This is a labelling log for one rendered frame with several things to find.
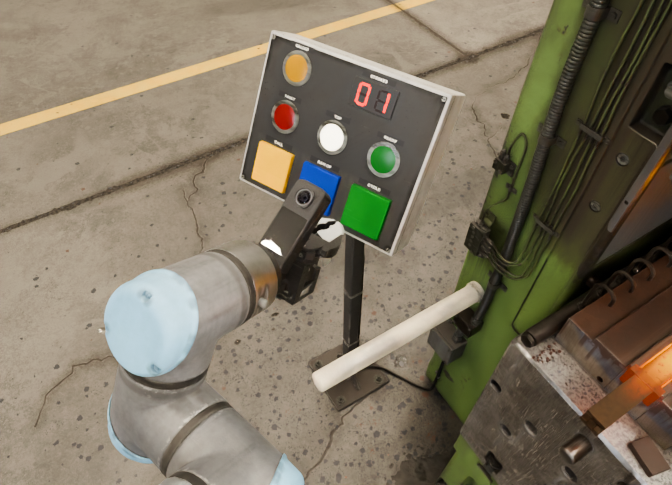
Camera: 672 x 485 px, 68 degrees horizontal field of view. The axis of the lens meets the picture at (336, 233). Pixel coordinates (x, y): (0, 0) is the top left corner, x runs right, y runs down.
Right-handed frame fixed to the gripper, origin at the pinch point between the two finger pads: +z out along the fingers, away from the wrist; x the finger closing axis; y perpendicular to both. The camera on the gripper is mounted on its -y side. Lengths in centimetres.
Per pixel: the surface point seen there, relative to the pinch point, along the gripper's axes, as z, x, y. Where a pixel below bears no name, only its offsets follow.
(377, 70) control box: 11.0, -5.9, -21.5
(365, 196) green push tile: 10.2, -0.9, -2.1
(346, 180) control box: 10.9, -5.3, -3.0
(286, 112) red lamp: 10.5, -19.9, -9.8
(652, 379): 6.5, 46.6, 2.4
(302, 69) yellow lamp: 10.5, -18.9, -17.6
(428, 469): 62, 27, 87
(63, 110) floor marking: 106, -216, 61
